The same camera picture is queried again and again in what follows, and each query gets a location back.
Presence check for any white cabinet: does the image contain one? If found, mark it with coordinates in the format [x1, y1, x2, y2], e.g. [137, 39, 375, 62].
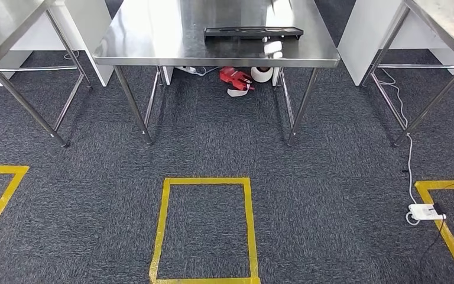
[0, 0, 113, 88]
[337, 0, 454, 86]

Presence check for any white paper strip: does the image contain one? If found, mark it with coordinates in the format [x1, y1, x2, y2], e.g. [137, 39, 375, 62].
[226, 83, 252, 98]

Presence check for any thin black floor cable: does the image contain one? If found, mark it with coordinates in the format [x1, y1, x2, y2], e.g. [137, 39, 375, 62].
[419, 180, 454, 276]

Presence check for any white floor cable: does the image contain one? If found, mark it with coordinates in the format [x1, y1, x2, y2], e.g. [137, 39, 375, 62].
[377, 68, 422, 227]

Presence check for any black plastic plate bracket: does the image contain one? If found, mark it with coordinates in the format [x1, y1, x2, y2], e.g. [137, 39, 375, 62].
[204, 26, 304, 41]

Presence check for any white tape roll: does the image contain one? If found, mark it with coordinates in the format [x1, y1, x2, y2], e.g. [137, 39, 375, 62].
[249, 66, 274, 84]

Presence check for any yellow floor tape square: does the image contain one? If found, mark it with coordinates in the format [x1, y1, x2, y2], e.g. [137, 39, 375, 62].
[414, 179, 454, 281]
[148, 177, 261, 284]
[0, 164, 30, 247]

